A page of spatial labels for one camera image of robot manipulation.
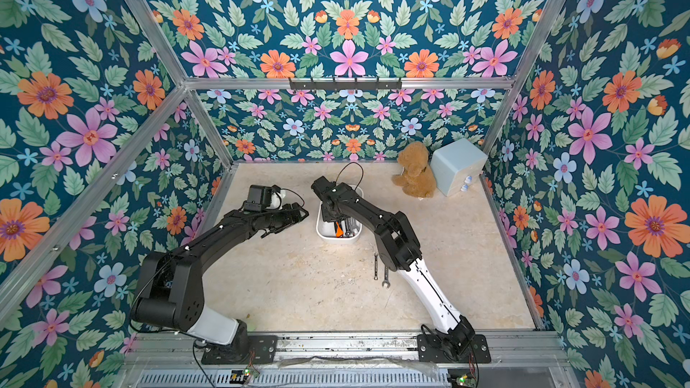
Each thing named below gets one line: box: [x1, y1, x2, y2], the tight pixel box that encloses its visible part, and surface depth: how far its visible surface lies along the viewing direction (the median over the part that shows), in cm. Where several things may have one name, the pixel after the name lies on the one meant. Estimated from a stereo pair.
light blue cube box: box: [430, 137, 488, 197], surface depth 106 cm
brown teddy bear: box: [391, 141, 437, 199], surface depth 103 cm
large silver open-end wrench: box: [345, 216, 360, 235], surface depth 100 cm
